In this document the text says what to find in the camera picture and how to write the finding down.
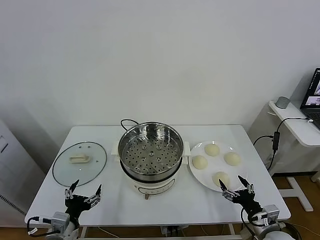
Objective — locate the white round plate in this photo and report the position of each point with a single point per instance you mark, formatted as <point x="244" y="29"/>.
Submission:
<point x="205" y="177"/>

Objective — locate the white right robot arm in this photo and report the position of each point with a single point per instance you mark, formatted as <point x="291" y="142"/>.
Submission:
<point x="265" y="232"/>

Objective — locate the white floor appliance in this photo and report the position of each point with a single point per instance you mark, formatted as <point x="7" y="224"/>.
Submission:
<point x="15" y="170"/>

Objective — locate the perforated steel steamer basket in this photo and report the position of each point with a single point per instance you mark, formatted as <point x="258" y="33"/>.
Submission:
<point x="150" y="155"/>

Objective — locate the white power strip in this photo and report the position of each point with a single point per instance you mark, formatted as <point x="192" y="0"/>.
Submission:
<point x="172" y="229"/>

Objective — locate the glass pot lid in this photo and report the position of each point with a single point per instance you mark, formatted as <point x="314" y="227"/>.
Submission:
<point x="80" y="172"/>

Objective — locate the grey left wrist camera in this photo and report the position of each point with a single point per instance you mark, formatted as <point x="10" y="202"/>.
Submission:
<point x="60" y="220"/>

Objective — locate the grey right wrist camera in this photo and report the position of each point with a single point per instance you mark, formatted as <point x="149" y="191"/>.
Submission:
<point x="270" y="214"/>

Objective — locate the open dark laptop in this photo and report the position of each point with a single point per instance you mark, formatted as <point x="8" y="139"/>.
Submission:
<point x="312" y="100"/>

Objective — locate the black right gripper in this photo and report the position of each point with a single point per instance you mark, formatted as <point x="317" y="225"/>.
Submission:
<point x="246" y="198"/>

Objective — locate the white steamed baozi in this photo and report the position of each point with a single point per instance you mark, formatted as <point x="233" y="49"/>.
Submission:
<point x="217" y="176"/>
<point x="199" y="162"/>
<point x="212" y="150"/>
<point x="232" y="159"/>

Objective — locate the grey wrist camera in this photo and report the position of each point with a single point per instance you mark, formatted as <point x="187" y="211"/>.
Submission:
<point x="270" y="214"/>
<point x="60" y="220"/>

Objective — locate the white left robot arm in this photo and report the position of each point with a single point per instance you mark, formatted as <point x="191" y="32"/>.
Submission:
<point x="67" y="231"/>

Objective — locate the white side desk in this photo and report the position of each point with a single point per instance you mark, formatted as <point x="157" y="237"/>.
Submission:
<point x="295" y="130"/>

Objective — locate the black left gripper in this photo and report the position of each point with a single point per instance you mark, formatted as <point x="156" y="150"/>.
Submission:
<point x="76" y="203"/>

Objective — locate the white table frame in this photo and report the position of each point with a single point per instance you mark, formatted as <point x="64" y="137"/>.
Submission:
<point x="231" y="228"/>

